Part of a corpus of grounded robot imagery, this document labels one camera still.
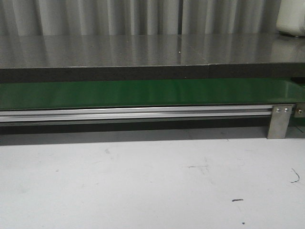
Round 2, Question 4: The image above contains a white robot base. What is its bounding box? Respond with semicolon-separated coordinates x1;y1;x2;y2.
276;0;305;37

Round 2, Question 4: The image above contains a green conveyor belt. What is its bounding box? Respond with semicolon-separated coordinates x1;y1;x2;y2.
0;78;305;111

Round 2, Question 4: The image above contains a grey pleated curtain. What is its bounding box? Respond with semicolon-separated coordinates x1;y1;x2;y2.
0;0;280;36

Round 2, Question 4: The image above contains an aluminium conveyor side rail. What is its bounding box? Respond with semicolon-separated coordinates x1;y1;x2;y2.
0;104;273;123

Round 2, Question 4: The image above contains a steel conveyor support bracket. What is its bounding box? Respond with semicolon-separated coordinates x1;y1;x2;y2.
267;104;293;139

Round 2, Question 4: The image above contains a small steel end bracket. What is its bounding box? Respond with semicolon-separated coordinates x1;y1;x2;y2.
294;102;305;118

